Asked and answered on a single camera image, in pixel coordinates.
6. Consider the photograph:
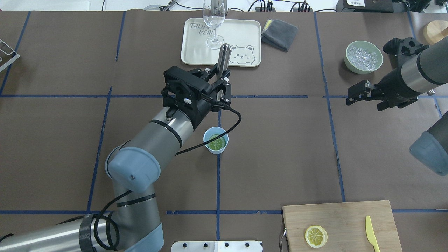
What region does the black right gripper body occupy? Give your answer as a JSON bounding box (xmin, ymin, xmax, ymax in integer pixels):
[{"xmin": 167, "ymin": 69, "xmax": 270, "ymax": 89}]
[{"xmin": 371, "ymin": 69, "xmax": 419, "ymax": 111}]

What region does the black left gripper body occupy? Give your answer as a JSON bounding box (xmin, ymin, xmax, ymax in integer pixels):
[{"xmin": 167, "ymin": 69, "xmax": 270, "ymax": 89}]
[{"xmin": 175, "ymin": 72, "xmax": 219, "ymax": 130}]

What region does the steel muddler black tip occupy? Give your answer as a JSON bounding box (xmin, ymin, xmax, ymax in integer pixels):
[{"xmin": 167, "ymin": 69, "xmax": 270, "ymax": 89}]
[{"xmin": 217, "ymin": 43, "xmax": 232, "ymax": 76}]

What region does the yellow lemon slice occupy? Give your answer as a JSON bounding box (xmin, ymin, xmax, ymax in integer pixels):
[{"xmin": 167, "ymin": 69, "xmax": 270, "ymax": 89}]
[{"xmin": 206, "ymin": 136, "xmax": 227, "ymax": 151}]

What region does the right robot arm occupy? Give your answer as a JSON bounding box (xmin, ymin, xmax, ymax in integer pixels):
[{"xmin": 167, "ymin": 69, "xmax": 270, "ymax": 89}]
[{"xmin": 346, "ymin": 37, "xmax": 448, "ymax": 176}]

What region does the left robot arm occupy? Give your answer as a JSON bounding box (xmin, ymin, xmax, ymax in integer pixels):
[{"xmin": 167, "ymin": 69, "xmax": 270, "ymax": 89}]
[{"xmin": 1, "ymin": 64, "xmax": 233, "ymax": 252}]

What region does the light blue plastic cup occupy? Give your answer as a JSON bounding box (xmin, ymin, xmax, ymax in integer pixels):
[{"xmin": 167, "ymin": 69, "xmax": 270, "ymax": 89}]
[{"xmin": 203, "ymin": 127, "xmax": 229, "ymax": 154}]

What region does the lemon slice on board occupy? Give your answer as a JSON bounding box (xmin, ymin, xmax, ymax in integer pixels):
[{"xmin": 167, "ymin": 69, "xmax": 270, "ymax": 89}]
[{"xmin": 304, "ymin": 225, "xmax": 328, "ymax": 249}]

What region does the cream bear print tray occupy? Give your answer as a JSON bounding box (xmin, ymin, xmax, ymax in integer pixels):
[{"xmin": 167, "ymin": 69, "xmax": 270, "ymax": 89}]
[{"xmin": 181, "ymin": 18, "xmax": 262, "ymax": 67}]

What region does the green bowl of ice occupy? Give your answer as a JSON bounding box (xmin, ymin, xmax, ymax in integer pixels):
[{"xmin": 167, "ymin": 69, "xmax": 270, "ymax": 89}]
[{"xmin": 344, "ymin": 41, "xmax": 383, "ymax": 74}]

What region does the clear wine glass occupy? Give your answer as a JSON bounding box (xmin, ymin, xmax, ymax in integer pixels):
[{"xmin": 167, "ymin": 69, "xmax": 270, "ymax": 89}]
[{"xmin": 203, "ymin": 0, "xmax": 226, "ymax": 50}]

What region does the folded grey cloth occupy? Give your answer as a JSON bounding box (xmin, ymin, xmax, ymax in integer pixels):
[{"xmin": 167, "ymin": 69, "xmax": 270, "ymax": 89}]
[{"xmin": 261, "ymin": 19, "xmax": 298, "ymax": 52}]

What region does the bamboo cutting board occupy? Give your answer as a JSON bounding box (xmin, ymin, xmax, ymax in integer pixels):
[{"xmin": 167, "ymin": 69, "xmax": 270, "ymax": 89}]
[{"xmin": 282, "ymin": 200, "xmax": 402, "ymax": 252}]

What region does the yellow plastic knife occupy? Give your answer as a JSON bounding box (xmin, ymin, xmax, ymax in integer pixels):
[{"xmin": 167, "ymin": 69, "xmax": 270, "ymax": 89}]
[{"xmin": 365, "ymin": 215, "xmax": 380, "ymax": 252}]

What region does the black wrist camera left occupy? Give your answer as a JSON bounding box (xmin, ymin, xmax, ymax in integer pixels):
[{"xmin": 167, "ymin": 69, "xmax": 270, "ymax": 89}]
[{"xmin": 161, "ymin": 66, "xmax": 197, "ymax": 114}]

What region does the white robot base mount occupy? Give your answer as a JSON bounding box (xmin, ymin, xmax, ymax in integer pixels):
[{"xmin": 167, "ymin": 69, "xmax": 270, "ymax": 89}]
[{"xmin": 171, "ymin": 240, "xmax": 264, "ymax": 252}]

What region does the white wire cup rack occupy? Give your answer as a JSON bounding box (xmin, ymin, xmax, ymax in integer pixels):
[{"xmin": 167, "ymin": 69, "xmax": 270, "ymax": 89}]
[{"xmin": 0, "ymin": 39, "xmax": 20, "ymax": 72}]

